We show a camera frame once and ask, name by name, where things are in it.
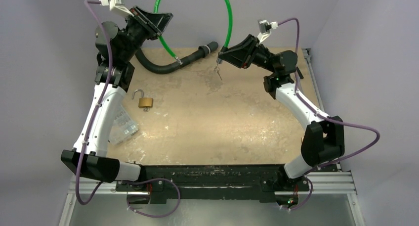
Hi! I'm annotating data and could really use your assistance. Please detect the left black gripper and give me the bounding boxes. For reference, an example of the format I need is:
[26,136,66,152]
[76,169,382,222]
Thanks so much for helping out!
[120,6,172,62]

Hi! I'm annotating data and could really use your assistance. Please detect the green cable lock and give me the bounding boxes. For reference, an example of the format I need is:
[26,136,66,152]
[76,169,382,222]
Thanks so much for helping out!
[153,0,234,48]

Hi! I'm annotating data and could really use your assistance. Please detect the cable lock keys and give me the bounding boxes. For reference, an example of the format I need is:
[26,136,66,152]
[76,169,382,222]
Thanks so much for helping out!
[213,63,222,80]

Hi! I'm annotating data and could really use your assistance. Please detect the large brass padlock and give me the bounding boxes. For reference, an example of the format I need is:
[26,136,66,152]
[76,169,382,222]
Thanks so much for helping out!
[131,89,154,109]

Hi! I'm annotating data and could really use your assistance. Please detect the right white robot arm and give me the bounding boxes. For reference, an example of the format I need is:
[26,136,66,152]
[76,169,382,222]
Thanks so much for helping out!
[218,35,344,190]

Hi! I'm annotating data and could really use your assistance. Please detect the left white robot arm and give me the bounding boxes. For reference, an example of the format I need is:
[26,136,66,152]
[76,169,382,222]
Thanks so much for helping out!
[61,6,173,191]

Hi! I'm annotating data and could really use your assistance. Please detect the clear plastic box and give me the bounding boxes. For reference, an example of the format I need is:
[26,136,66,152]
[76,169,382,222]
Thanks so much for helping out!
[108,105,138,145]

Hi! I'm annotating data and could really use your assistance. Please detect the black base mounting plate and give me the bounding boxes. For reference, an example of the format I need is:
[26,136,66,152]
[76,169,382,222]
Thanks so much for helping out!
[113,164,309,204]

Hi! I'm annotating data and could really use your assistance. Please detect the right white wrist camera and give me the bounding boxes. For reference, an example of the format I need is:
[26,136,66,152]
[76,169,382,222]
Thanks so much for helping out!
[257,19,278,44]

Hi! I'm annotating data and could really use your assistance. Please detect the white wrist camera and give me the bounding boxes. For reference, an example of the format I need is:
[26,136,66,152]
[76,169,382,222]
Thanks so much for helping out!
[98,0,133,18]
[257,19,278,44]

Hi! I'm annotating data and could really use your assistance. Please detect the black corrugated drain hose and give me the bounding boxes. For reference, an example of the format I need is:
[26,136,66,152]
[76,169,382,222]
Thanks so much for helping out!
[134,41,219,75]

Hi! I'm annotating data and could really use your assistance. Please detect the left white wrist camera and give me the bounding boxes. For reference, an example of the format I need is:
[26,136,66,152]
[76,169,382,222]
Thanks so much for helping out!
[98,0,133,18]

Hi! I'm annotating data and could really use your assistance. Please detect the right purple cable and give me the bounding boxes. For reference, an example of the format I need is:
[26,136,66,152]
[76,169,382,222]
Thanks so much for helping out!
[276,17,381,212]

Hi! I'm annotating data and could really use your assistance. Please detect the purple cable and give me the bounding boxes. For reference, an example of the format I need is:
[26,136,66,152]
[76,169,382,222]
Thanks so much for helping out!
[276,17,381,212]
[74,0,181,219]

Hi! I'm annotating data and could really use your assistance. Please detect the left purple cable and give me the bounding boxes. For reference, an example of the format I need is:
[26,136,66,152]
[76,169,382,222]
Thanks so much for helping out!
[74,0,181,219]

